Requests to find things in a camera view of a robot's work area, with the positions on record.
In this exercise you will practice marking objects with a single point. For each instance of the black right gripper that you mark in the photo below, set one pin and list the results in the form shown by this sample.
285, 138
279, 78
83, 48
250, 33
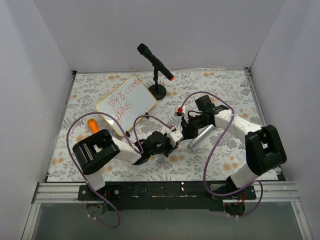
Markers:
188, 125

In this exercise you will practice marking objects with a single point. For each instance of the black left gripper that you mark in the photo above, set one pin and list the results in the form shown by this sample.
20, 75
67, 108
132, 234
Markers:
166, 147

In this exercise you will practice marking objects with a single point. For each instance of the yellow framed whiteboard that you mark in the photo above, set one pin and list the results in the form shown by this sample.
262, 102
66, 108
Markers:
125, 103

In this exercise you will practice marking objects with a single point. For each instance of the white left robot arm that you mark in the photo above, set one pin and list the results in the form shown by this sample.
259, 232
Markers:
95, 151

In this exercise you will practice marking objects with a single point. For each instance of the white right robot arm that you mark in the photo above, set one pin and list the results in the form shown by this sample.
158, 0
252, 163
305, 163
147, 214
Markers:
264, 150

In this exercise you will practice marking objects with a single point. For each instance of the floral patterned table mat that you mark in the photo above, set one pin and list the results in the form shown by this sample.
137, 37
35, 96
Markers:
214, 158

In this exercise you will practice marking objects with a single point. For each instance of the silver microphone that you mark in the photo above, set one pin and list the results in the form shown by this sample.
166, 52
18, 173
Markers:
205, 131

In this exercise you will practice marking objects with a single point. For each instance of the black round microphone stand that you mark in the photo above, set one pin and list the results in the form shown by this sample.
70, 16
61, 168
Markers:
157, 90

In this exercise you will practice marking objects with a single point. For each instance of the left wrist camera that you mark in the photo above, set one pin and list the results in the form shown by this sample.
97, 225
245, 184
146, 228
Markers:
175, 136

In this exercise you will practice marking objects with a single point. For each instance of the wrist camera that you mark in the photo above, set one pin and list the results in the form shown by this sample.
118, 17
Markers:
181, 111
175, 136

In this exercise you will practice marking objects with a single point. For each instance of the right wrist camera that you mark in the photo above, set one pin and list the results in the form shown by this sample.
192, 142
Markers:
181, 111

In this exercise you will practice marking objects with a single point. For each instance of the wire whiteboard easel stand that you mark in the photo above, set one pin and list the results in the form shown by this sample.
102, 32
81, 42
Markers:
145, 115

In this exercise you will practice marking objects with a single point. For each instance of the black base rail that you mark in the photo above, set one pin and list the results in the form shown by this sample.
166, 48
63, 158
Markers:
160, 195

